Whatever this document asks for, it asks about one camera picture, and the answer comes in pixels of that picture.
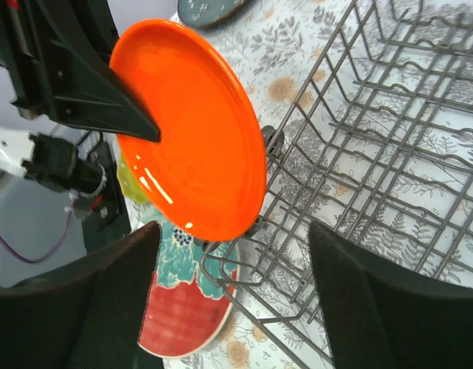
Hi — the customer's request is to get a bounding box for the red and teal floral plate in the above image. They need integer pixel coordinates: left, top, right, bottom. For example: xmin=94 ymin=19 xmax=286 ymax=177
xmin=138 ymin=221 xmax=240 ymax=359

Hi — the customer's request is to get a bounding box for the grey wire dish rack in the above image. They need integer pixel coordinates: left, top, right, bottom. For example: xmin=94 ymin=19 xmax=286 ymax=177
xmin=199 ymin=0 xmax=473 ymax=366

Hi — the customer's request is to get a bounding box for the green polka dot scalloped plate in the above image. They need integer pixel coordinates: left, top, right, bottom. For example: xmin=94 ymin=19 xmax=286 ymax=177
xmin=116 ymin=153 xmax=150 ymax=204

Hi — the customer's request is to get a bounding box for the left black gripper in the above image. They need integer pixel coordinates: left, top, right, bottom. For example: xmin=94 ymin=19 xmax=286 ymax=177
xmin=0 ymin=1 xmax=161 ymax=142

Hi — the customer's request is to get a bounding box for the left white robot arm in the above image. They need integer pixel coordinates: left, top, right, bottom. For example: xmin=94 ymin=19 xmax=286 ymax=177
xmin=0 ymin=1 xmax=161 ymax=198

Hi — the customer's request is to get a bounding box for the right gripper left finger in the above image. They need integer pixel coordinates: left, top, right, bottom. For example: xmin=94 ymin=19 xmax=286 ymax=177
xmin=0 ymin=221 xmax=162 ymax=368

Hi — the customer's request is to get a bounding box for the floral table mat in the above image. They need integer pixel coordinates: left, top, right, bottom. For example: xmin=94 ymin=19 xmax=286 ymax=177
xmin=128 ymin=0 xmax=473 ymax=369

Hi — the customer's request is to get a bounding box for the dark teal plate lower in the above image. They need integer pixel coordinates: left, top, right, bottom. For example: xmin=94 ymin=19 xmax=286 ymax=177
xmin=177 ymin=0 xmax=248 ymax=29

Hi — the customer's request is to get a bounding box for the orange plate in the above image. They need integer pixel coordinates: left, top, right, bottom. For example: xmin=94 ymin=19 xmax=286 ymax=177
xmin=110 ymin=19 xmax=267 ymax=241

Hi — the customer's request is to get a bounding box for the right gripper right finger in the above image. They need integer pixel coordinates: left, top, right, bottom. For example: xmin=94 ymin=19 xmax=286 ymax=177
xmin=308 ymin=221 xmax=473 ymax=368

